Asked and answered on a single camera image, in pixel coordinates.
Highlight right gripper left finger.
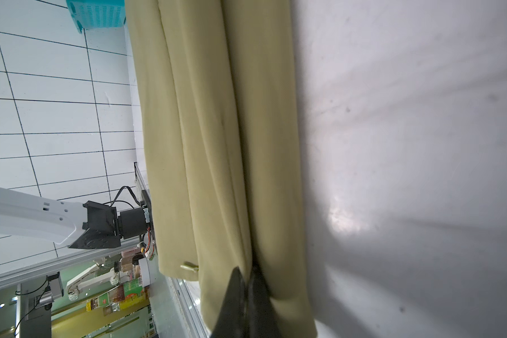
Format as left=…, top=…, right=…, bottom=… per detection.
left=211, top=267, right=246, bottom=338

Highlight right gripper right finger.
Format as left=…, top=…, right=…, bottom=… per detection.
left=247, top=266, right=281, bottom=338

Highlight olive green skirt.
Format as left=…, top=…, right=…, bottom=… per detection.
left=125, top=1, right=318, bottom=337

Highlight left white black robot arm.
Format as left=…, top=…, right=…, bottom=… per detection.
left=0, top=187, right=151, bottom=249

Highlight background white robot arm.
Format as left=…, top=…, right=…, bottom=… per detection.
left=66, top=264, right=122, bottom=301

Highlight background colourful boxes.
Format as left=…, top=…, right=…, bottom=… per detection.
left=86, top=249, right=152, bottom=315

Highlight left electronics wiring board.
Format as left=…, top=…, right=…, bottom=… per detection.
left=135, top=227, right=157, bottom=261

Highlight teal plastic basket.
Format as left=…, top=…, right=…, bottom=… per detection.
left=66, top=0, right=126, bottom=33

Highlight aluminium mounting rail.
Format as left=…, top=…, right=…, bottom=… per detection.
left=0, top=238, right=139, bottom=290

